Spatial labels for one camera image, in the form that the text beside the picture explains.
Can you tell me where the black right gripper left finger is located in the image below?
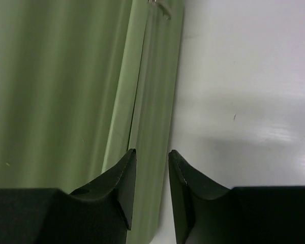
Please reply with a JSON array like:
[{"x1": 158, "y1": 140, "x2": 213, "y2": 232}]
[{"x1": 0, "y1": 149, "x2": 136, "y2": 243}]

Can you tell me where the green suitcase blue lining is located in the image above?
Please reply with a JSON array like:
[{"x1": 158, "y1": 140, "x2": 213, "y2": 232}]
[{"x1": 0, "y1": 1, "x2": 185, "y2": 243}]

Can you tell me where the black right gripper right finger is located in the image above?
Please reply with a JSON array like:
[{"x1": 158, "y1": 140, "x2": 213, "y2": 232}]
[{"x1": 168, "y1": 150, "x2": 305, "y2": 243}]

